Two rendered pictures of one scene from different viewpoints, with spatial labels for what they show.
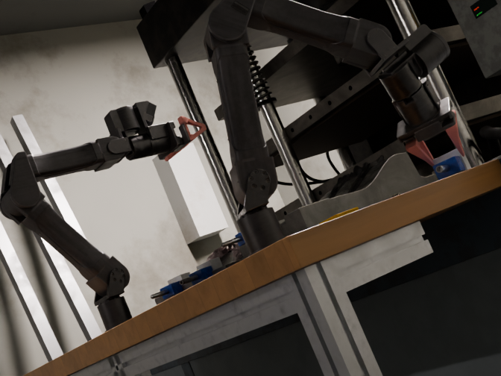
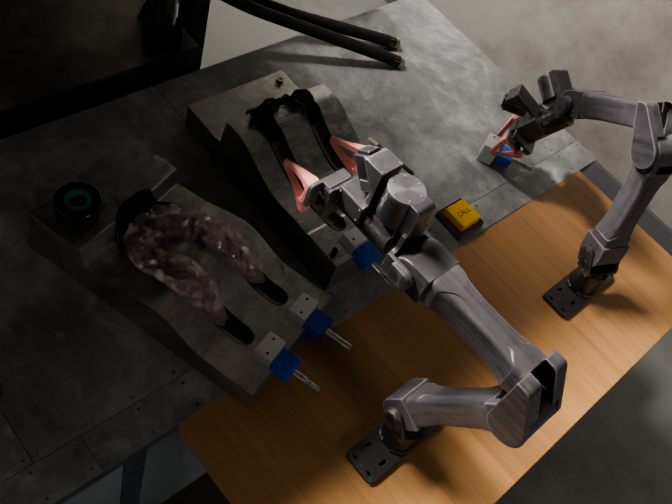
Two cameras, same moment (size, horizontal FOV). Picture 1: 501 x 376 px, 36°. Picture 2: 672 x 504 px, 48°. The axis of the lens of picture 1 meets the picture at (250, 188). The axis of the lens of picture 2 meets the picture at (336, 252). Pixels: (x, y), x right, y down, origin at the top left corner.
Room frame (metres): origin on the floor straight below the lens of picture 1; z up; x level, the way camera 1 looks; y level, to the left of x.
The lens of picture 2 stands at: (2.18, 0.87, 2.06)
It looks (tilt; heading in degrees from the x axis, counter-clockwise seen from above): 52 degrees down; 247
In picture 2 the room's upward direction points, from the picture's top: 25 degrees clockwise
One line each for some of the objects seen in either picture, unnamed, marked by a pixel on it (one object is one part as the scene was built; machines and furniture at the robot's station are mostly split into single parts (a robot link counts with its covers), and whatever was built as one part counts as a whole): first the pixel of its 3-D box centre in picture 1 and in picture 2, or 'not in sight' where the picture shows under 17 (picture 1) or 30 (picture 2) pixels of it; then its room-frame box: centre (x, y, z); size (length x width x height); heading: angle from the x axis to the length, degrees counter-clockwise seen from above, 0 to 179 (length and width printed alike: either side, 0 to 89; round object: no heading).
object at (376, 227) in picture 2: (136, 145); (386, 226); (1.85, 0.21, 1.21); 0.07 x 0.06 x 0.07; 128
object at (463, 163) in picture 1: (447, 168); (507, 157); (1.36, -0.33, 0.83); 0.13 x 0.05 x 0.05; 155
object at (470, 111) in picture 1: (408, 158); not in sight; (2.91, -0.59, 1.01); 1.10 x 0.74 x 0.05; 37
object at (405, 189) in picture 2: (117, 135); (407, 230); (1.83, 0.24, 1.24); 0.12 x 0.09 x 0.12; 128
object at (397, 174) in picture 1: (348, 207); (305, 161); (1.88, -0.20, 0.87); 0.50 x 0.26 x 0.14; 127
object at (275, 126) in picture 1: (297, 177); not in sight; (2.81, -0.17, 1.10); 0.05 x 0.05 x 1.30
